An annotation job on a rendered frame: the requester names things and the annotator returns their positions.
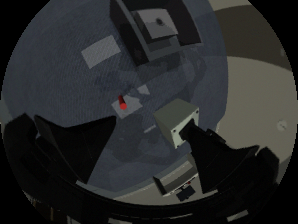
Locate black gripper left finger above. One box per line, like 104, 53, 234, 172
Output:
35, 116, 117, 184

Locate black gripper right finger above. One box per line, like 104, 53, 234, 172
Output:
188, 128, 259, 194

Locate dark red peg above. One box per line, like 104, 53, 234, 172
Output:
118, 96, 128, 109

